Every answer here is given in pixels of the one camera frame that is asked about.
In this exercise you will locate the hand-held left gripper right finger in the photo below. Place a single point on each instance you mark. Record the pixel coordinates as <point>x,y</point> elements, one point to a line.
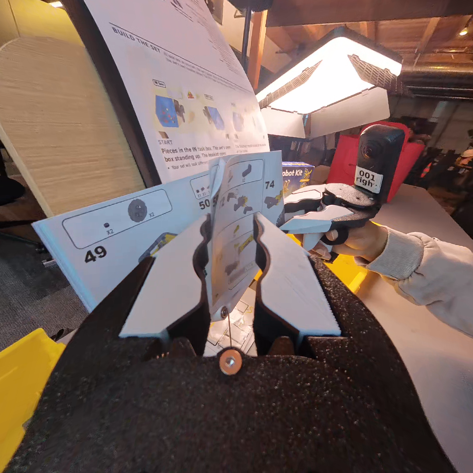
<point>295,288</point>

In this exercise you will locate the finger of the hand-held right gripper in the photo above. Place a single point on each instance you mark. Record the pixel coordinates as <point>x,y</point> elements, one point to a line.
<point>314,222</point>
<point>304,197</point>

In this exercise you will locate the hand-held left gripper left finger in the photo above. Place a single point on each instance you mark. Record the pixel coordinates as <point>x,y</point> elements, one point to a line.
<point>166,288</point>

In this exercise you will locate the instruction booklet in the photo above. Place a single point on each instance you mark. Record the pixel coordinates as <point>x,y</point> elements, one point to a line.
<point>111,244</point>

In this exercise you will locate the person's right forearm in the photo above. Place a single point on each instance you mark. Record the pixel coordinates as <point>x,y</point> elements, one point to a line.
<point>429,273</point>

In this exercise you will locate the grey desk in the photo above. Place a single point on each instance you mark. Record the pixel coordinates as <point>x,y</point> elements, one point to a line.
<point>429,369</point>

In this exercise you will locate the person's right hand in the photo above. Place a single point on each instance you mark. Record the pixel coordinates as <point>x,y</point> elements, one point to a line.
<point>366,240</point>

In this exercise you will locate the robot kit box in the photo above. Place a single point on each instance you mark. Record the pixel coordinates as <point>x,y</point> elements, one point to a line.
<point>295,177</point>

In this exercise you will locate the red felt bag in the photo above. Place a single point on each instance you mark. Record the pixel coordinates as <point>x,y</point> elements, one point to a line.
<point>344,166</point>

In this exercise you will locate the white softbox lamp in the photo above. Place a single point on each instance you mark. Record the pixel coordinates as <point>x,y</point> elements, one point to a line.
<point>325,81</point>

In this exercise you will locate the black lamp pole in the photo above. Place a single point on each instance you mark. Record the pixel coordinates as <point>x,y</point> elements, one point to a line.
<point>246,37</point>

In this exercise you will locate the large printed instruction sheet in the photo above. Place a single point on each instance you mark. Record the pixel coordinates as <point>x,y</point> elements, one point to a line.
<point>185,74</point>

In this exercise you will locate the beige rounded board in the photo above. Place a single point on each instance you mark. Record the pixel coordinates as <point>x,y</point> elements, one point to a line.
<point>59,126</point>

